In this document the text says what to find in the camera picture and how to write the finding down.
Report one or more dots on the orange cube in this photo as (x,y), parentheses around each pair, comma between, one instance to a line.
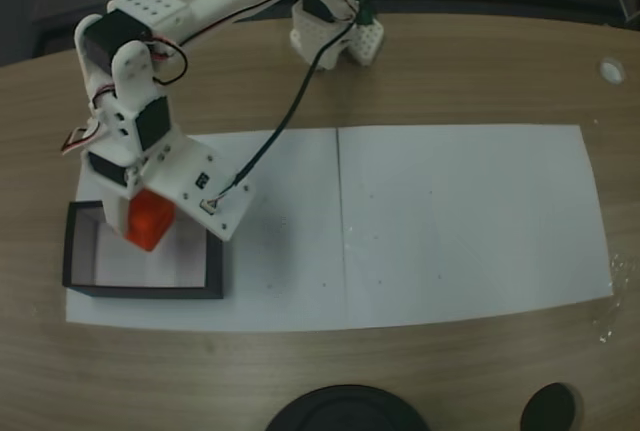
(150,223)

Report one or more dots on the dark open box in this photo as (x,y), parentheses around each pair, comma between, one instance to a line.
(215,271)

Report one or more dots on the white paper sheet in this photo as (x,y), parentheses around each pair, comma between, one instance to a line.
(290,231)
(475,221)

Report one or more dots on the green table clamp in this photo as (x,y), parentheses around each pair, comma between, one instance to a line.
(362,6)

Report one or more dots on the black round object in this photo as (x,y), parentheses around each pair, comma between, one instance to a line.
(345,411)

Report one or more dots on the small white round cap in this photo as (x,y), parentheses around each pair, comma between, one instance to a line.
(611,70)

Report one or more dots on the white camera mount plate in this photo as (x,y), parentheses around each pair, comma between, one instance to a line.
(210,186)

